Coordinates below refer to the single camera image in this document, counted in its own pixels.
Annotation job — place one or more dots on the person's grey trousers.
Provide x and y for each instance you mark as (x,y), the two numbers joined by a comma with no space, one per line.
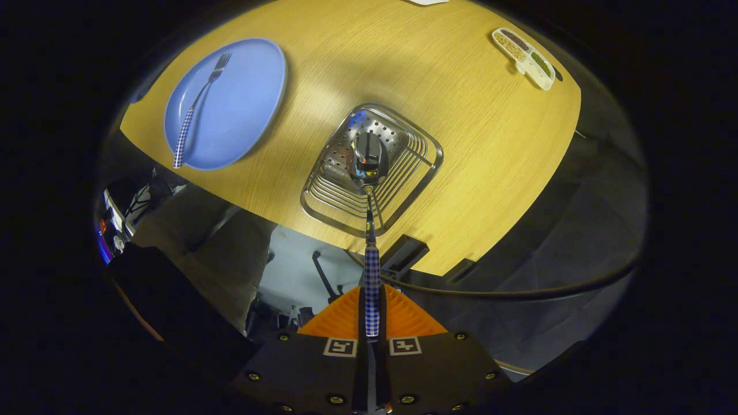
(219,253)

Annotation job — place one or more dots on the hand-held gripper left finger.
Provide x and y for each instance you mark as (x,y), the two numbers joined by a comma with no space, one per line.
(361,380)

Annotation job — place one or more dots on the computer monitor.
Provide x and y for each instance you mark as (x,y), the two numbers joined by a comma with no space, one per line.
(104,251)

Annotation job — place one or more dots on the blue round plate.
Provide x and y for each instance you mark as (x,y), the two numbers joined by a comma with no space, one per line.
(242,104)

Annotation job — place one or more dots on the white coaster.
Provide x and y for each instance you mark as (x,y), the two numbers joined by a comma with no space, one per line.
(426,2)

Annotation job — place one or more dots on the white divided condiment dish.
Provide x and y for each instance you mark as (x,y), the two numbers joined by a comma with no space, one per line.
(522,55)

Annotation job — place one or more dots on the black table bracket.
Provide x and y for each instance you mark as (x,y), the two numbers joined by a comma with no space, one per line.
(406,253)
(460,270)

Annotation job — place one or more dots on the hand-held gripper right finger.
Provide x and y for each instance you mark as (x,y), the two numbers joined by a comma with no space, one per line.
(385,380)

